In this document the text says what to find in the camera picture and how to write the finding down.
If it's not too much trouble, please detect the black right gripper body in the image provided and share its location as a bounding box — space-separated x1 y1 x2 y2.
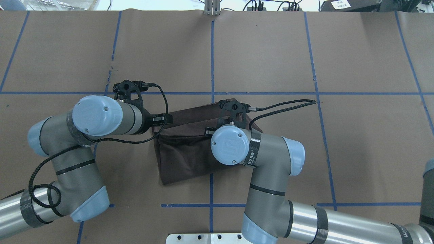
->
204 127 217 137

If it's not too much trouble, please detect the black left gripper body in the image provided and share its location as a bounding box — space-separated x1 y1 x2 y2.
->
146 114 173 126

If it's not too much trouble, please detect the brown t-shirt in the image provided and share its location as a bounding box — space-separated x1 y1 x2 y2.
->
154 102 260 185

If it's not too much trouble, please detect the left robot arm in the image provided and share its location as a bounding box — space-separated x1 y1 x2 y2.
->
1 95 173 239

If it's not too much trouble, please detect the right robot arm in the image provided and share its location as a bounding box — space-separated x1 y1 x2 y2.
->
206 125 433 244

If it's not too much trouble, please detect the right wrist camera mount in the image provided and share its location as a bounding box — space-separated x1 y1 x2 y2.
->
216 99 250 129

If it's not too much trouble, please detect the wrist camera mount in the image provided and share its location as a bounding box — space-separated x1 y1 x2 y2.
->
113 79 151 102
216 99 250 129

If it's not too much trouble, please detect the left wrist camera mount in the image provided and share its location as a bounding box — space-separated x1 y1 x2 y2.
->
113 79 151 102

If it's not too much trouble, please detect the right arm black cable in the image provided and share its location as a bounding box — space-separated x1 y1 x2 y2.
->
248 99 317 131

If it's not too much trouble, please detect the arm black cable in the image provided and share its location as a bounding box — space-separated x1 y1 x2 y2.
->
248 99 317 131
28 83 169 209

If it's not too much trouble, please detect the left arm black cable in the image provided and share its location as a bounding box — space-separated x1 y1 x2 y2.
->
28 83 169 209

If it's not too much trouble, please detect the white pedestal column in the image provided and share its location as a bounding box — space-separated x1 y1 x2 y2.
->
165 233 251 244

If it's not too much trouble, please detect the aluminium frame post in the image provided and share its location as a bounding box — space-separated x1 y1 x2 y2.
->
202 0 221 16

